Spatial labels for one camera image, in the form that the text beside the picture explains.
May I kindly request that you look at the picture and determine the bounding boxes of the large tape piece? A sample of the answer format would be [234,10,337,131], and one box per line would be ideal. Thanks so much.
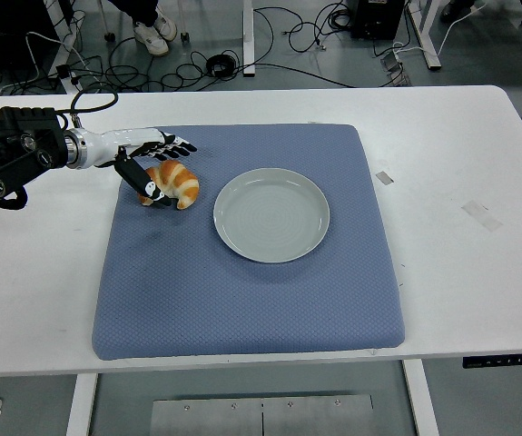
[460,200,504,234]

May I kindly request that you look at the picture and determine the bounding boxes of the person's leg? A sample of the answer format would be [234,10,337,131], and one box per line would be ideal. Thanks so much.
[107,0,160,25]

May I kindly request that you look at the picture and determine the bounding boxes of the croissant bread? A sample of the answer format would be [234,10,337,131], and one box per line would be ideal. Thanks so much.
[138,159,201,211]

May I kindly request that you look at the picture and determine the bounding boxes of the looped black floor cable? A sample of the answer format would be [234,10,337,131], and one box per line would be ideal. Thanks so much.
[287,6,350,54]

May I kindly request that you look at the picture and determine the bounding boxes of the grey round plate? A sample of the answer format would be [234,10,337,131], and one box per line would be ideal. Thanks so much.
[213,167,331,264]

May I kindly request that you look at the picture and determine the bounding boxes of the white table leg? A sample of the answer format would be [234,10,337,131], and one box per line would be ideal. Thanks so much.
[64,374,99,436]
[400,360,439,436]

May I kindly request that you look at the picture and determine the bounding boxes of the coiled black cable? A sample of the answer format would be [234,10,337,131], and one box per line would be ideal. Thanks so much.
[205,53,237,78]

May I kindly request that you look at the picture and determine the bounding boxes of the blue quilted mat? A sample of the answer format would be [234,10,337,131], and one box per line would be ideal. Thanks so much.
[91,123,407,362]

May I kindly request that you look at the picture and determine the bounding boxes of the black table control panel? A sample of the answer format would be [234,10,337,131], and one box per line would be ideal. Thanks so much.
[462,352,522,370]

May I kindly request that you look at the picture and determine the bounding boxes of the white cable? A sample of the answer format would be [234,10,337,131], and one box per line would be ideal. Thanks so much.
[391,8,468,58]

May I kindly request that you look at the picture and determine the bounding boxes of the large black cabinet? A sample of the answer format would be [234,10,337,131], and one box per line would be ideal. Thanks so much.
[0,0,60,74]

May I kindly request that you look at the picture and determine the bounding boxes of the black equipment box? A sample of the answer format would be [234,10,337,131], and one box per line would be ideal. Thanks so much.
[350,0,399,40]

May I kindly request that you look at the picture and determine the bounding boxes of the long black floor cable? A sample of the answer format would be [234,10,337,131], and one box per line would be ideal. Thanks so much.
[237,63,358,89]

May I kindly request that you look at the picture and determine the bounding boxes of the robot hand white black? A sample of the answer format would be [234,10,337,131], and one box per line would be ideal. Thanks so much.
[85,128,198,208]

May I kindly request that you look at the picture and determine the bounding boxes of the white desk leg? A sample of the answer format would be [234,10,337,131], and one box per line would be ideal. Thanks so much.
[44,0,85,94]
[241,0,256,77]
[404,0,442,71]

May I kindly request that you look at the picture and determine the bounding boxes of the black plug adapter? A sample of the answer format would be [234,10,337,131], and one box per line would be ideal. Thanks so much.
[55,64,84,90]

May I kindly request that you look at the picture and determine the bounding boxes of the chair leg with caster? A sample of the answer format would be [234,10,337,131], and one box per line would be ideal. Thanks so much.
[98,0,117,44]

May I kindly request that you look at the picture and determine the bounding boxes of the person's foot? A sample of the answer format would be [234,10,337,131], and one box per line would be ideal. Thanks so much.
[153,6,178,42]
[133,21,170,57]
[439,0,476,22]

